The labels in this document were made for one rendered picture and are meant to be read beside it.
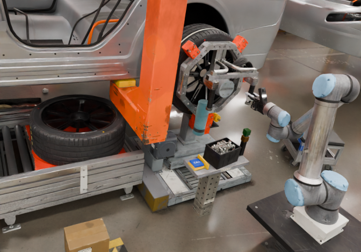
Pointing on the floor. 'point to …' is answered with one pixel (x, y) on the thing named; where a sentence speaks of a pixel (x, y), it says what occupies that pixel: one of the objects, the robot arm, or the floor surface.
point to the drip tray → (19, 102)
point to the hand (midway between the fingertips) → (248, 92)
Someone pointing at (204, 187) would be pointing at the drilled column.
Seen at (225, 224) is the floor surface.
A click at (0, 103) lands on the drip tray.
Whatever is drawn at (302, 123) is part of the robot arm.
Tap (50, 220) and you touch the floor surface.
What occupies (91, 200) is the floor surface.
